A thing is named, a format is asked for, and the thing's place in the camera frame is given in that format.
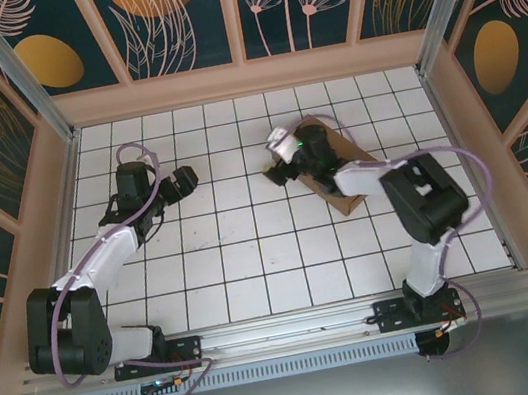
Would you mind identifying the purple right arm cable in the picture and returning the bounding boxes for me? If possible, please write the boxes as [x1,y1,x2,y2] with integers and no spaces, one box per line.
[280,87,522,381]

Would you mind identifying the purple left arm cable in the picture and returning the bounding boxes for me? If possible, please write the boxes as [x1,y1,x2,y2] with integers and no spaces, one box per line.
[17,134,222,395]

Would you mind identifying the left power wire yellow connector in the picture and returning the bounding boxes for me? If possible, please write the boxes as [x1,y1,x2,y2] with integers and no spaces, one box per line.
[139,365,203,395]

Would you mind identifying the thin black left gripper cable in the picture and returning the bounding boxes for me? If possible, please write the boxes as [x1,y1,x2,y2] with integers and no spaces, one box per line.
[142,208,170,238]

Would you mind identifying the power wire yellow connector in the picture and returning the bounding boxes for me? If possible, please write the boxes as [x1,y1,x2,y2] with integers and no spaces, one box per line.
[430,310,471,338]
[139,365,203,395]

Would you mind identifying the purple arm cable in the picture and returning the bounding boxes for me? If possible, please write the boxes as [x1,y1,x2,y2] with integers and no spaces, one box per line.
[17,134,222,395]
[280,87,522,381]

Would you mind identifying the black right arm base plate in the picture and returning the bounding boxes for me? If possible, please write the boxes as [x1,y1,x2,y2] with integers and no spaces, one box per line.
[371,286,468,337]

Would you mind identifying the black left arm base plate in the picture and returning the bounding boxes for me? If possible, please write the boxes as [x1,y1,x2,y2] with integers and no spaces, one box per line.
[110,333,206,383]

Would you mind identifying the grey slotted cable duct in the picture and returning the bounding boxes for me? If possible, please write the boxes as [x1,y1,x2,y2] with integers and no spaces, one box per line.
[42,331,422,395]

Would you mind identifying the aluminium profile rail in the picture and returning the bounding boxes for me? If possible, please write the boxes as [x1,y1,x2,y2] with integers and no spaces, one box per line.
[13,268,528,395]

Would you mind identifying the right power wire yellow connector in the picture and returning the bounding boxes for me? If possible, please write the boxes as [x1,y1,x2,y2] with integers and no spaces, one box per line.
[430,310,471,338]

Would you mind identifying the brown cardboard box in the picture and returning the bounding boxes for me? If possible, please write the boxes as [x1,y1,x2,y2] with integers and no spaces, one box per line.
[283,102,385,227]

